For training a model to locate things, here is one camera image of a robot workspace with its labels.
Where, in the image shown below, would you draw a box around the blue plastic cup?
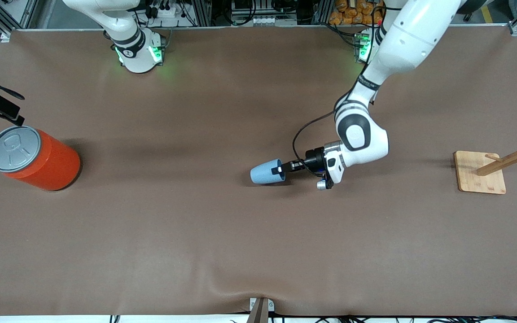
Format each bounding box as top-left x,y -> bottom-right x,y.
250,158 -> 286,185

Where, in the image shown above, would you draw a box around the orange can with grey lid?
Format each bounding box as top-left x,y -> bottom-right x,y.
0,125 -> 81,192

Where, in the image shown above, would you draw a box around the brown table cover mat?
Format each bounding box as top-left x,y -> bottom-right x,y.
0,27 -> 517,317

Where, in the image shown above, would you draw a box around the white power strip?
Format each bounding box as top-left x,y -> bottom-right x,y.
250,17 -> 298,27

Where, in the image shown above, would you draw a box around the orange snack bags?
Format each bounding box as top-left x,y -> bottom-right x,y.
329,0 -> 385,26

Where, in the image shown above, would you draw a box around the brown wooden bar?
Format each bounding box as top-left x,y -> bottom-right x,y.
246,298 -> 269,323

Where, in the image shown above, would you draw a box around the wooden mug tree rack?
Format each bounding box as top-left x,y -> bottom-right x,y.
454,120 -> 517,195

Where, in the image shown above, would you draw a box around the power strip with black plugs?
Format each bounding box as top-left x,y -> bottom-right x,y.
145,0 -> 185,19

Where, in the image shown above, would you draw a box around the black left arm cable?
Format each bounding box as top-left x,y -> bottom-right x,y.
292,110 -> 339,163

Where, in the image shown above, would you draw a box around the grey metal bracket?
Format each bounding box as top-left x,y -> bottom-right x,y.
250,297 -> 275,313

